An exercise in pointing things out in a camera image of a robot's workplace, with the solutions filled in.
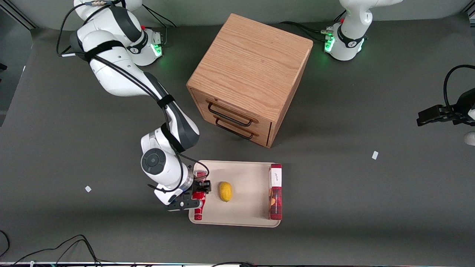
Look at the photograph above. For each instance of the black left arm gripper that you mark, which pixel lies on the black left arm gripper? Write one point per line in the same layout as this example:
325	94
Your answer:
464	107

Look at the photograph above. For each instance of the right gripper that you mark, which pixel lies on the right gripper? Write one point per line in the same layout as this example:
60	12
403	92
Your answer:
198	186

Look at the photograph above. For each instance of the red coke bottle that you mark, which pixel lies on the red coke bottle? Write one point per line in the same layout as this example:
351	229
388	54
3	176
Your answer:
198	214

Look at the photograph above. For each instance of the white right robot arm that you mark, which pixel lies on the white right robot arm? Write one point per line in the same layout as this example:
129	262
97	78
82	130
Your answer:
111	70

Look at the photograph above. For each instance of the beige plastic tray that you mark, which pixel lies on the beige plastic tray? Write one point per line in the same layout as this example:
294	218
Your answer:
248	193

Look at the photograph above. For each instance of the yellow lemon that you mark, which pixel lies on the yellow lemon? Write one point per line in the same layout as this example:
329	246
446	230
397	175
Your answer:
225	191

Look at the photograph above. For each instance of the red snack box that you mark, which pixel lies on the red snack box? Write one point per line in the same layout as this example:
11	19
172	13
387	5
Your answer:
275	193

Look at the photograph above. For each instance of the wooden drawer cabinet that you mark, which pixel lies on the wooden drawer cabinet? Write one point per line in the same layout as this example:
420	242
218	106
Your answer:
252	63

